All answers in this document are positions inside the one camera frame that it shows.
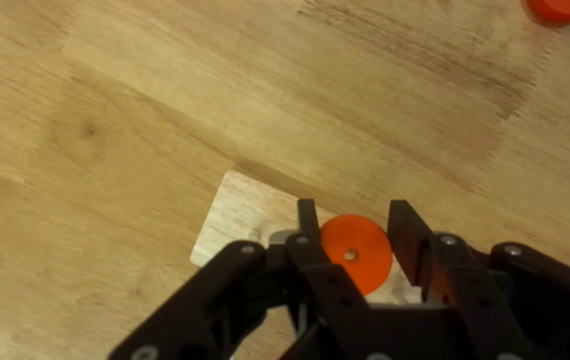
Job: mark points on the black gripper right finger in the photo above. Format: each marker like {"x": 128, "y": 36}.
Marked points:
{"x": 497, "y": 301}

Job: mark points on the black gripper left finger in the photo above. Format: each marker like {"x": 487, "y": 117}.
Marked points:
{"x": 230, "y": 301}

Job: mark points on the orange disc with hole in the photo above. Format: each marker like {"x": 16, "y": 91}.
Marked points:
{"x": 357, "y": 256}
{"x": 560, "y": 8}

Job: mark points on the wooden board with clear pegs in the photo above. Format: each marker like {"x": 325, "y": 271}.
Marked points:
{"x": 237, "y": 207}

